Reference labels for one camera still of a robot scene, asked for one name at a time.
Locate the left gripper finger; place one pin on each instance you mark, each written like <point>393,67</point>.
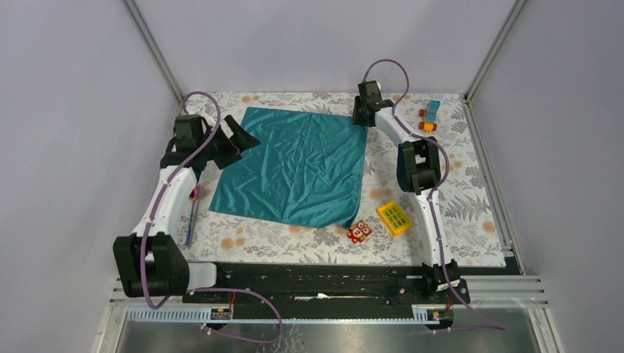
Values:
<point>240,138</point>
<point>225,151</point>

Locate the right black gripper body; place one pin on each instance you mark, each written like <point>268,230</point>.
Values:
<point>357,116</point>

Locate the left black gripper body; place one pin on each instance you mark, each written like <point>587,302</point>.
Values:
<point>210,148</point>

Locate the teal cloth napkin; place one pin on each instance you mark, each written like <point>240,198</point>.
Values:
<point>307,171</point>

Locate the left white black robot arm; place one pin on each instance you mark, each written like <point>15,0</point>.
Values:
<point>149,262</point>

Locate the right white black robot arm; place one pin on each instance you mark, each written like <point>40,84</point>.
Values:
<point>419,175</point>

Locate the blue orange toy car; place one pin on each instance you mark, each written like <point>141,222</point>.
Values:
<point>428,116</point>

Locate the yellow green toy brick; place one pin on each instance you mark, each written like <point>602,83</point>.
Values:
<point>394,218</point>

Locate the red owl toy block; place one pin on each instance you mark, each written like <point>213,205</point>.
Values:
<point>359,231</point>

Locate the blue handled utensil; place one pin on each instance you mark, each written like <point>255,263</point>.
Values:
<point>191,220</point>

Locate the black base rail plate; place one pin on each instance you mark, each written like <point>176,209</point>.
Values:
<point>329,292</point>

